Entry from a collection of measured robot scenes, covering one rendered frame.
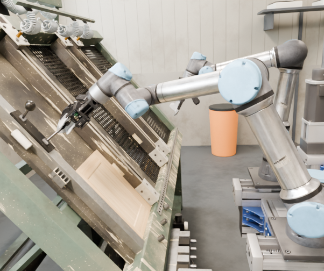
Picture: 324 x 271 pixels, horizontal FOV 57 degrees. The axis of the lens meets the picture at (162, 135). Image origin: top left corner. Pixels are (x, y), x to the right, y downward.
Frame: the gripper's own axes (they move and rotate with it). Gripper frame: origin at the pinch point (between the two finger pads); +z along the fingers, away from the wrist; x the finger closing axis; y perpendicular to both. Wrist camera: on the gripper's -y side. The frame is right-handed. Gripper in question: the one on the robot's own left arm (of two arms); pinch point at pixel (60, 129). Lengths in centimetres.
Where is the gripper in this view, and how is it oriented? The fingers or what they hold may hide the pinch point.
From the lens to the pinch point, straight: 122.1
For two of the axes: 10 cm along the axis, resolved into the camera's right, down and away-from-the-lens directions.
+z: -7.4, 6.2, 2.5
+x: 6.6, 5.9, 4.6
